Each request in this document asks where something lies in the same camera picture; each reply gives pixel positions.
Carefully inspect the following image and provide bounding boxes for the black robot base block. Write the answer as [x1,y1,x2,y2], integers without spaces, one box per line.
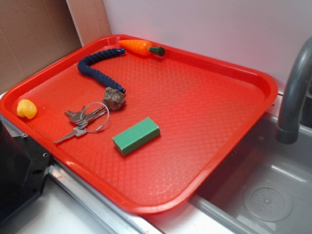
[0,122,52,226]

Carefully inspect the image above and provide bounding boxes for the green rectangular block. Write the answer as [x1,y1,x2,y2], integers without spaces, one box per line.
[112,117,160,156]

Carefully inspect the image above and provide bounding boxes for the red plastic tray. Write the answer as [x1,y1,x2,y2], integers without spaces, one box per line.
[0,35,278,215]

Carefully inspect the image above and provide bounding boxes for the brown lumpy rock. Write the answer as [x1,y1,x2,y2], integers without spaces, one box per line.
[102,87,125,111]

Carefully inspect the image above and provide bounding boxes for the orange toy carrot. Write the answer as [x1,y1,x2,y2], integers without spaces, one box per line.
[118,39,165,57]

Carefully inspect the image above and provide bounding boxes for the yellow rubber duck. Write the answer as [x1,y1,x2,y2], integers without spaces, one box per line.
[17,99,37,119]

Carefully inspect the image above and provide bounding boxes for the grey plastic sink basin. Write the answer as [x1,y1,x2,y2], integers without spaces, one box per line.
[148,114,312,234]

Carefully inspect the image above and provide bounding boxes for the grey toy faucet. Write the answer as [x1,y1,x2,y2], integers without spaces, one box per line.
[275,38,312,144]

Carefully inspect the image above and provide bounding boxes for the brown cardboard panel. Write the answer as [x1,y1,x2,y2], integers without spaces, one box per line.
[0,0,111,93]

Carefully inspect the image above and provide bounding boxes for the silver keys on wire ring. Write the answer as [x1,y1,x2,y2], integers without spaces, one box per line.
[54,102,110,144]

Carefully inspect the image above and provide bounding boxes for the dark blue twisted rope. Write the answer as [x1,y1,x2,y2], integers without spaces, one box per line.
[77,47,127,94]

